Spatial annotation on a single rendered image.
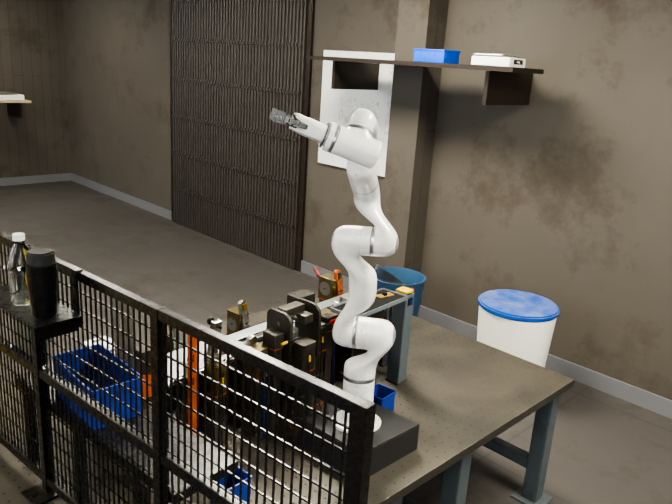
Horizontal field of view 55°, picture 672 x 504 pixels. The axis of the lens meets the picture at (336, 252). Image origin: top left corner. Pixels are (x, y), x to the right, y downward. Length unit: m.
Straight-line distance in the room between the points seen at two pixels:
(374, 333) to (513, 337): 2.12
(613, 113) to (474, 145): 1.09
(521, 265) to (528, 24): 1.75
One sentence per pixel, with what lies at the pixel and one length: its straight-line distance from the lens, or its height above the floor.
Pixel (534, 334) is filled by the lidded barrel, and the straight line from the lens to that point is 4.39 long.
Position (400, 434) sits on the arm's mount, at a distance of 2.53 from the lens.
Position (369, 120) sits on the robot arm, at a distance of 1.87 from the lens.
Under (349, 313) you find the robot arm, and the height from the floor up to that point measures 1.27.
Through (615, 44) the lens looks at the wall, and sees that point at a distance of 4.76.
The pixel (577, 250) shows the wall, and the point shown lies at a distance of 4.91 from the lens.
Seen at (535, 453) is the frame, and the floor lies 0.29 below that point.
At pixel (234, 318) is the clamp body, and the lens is 2.91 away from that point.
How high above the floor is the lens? 2.13
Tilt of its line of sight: 16 degrees down
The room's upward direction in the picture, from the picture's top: 4 degrees clockwise
